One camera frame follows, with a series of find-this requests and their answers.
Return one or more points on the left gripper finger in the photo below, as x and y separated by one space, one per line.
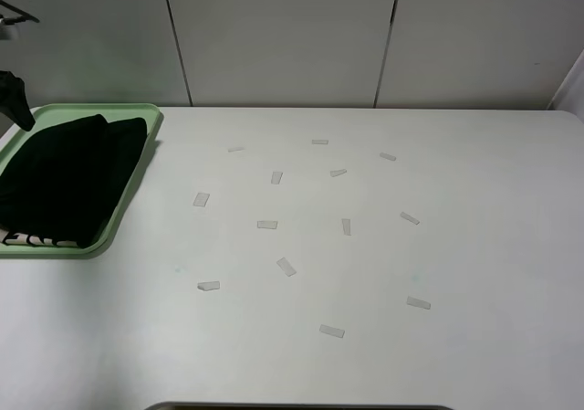
13 101

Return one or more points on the black short sleeve t-shirt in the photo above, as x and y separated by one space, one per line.
63 185

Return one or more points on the light green plastic tray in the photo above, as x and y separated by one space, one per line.
57 113

